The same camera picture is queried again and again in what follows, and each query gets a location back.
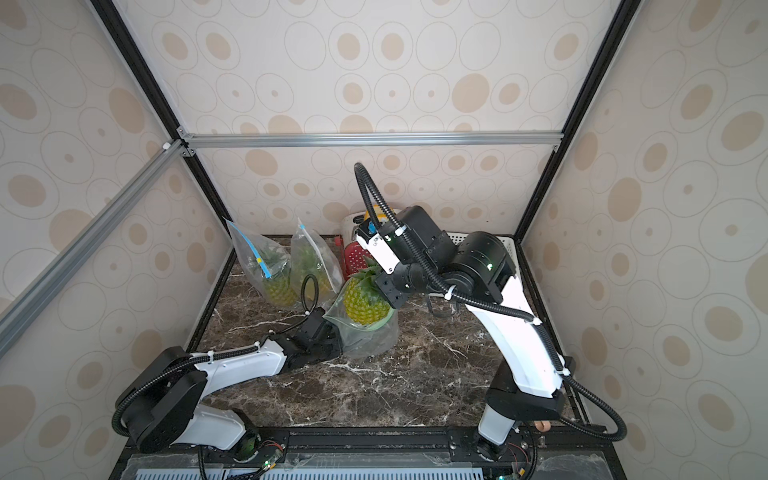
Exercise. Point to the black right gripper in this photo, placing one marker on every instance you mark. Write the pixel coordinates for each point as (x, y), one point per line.
(389, 287)

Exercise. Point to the clear bag blue zipper left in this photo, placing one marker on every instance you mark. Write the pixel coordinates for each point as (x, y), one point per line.
(249, 247)

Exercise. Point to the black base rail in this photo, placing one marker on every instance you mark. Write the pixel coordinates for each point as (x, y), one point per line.
(385, 453)

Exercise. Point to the orange plastic cup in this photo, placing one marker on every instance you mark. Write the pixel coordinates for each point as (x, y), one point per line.
(543, 426)

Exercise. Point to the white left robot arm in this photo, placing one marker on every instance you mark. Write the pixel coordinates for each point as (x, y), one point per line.
(163, 405)

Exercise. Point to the white perforated plastic basket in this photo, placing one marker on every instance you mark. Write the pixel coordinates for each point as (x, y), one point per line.
(508, 242)

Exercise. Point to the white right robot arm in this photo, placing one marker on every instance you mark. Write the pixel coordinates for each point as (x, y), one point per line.
(410, 254)

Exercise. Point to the pineapple from green bag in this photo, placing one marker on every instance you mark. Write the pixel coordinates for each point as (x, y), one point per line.
(364, 304)

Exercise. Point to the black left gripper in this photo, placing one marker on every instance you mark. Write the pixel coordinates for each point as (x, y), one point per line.
(337, 343)

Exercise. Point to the red polka-dot toaster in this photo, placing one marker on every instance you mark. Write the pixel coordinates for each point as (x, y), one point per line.
(353, 256)

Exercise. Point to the green printed zip-top bag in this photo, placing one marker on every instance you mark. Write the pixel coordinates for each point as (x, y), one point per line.
(363, 341)

